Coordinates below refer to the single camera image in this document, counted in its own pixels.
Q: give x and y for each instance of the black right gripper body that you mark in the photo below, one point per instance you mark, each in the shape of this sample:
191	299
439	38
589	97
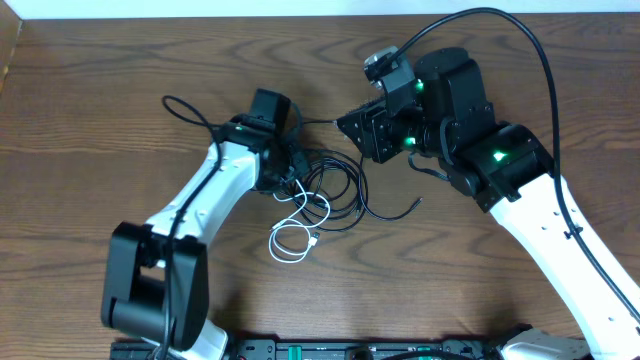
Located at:
408	131

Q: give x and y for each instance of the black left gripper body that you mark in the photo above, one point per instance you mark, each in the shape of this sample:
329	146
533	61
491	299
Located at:
291	162

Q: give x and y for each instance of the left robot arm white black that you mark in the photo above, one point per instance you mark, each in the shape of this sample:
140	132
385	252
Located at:
156	285

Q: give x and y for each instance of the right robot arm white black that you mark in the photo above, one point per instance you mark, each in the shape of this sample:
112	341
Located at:
437	107

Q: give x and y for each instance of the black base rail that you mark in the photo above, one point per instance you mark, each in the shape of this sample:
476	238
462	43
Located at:
269	349

